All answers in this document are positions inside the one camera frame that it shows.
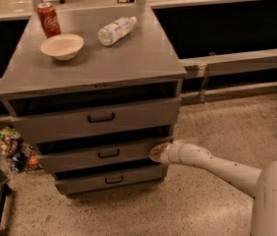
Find grey drawer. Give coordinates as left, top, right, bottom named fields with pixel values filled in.
left=12, top=97, right=181, bottom=144
left=37, top=137, right=172, bottom=173
left=55, top=164, right=168, bottom=196

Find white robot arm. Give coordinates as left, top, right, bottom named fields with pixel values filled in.
left=149, top=142, right=277, bottom=236

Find grey drawer cabinet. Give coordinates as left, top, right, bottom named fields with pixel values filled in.
left=0, top=3, right=188, bottom=199

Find grey bottom drawer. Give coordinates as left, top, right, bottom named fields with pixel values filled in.
left=55, top=164, right=168, bottom=196

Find grey top drawer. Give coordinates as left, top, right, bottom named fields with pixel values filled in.
left=12, top=97, right=181, bottom=144

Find clear plastic water bottle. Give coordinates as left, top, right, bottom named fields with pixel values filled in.
left=97, top=17, right=138, bottom=46

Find orange fruit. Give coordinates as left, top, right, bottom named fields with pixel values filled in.
left=28, top=155, right=40, bottom=169

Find white bowl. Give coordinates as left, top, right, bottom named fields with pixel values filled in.
left=40, top=33, right=84, bottom=61

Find blue soda can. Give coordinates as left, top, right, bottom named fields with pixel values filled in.
left=10, top=152, right=27, bottom=172

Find red cola can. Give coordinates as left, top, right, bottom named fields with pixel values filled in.
left=37, top=2, right=61, bottom=38

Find wire basket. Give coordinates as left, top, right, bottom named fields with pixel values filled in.
left=8, top=140, right=42, bottom=173

